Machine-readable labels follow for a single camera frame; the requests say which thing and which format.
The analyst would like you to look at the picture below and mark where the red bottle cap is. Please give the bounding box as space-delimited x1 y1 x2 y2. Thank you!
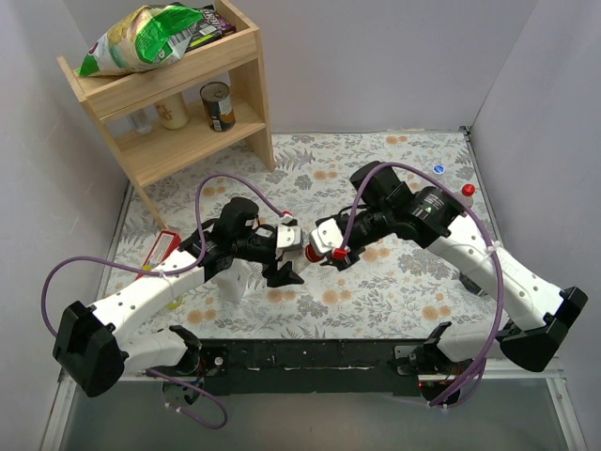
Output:
304 244 324 263
462 184 476 196

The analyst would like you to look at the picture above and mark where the small glass bottle red rim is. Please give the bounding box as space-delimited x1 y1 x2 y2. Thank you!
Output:
290 248 312 274

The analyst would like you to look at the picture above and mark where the crushed clear bottle red label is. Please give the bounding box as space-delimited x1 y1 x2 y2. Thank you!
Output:
454 192 474 209

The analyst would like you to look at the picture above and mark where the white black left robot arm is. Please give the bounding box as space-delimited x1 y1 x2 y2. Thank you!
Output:
53 197 303 397

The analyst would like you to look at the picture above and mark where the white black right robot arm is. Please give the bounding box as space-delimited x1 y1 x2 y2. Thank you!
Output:
333 161 588 374

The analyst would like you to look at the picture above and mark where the white bottle black cap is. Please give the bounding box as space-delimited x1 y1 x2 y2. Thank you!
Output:
213 259 247 303

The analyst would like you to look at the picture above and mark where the yellow cap bottle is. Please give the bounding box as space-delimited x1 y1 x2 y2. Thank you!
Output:
142 265 183 310

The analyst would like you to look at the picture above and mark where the red snack box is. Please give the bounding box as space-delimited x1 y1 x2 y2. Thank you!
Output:
142 229 181 272

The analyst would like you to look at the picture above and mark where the wooden shelf unit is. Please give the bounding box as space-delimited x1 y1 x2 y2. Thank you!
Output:
57 1 275 228

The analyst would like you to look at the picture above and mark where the dark food can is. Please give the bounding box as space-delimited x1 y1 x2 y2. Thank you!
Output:
200 82 236 132

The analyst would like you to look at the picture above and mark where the cream jar on shelf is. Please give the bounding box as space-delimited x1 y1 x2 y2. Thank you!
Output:
154 92 190 130

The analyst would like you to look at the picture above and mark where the clear glass on shelf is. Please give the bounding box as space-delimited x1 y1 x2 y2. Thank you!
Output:
128 108 152 135

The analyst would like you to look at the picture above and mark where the dark purple snack box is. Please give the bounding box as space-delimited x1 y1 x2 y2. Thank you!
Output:
186 6 237 52

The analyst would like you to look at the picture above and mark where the green chip bag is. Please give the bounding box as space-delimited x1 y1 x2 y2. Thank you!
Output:
77 5 204 77

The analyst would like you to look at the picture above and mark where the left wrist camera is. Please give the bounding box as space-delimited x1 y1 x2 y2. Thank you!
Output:
276 225 303 252

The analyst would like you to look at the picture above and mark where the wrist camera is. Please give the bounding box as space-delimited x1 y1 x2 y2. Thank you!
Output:
309 218 348 260
276 225 303 252

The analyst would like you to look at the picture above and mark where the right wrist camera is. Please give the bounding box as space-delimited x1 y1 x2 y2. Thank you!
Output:
309 218 348 260

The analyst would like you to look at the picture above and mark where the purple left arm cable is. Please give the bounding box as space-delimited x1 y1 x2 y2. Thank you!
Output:
40 172 295 429

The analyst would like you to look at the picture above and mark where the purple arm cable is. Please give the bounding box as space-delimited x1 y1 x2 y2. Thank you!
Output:
337 162 506 408
40 172 295 429

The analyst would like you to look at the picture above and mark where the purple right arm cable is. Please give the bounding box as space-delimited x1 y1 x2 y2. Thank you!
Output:
337 162 506 408

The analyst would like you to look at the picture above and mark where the aluminium frame rail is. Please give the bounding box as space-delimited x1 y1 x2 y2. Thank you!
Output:
468 359 588 450

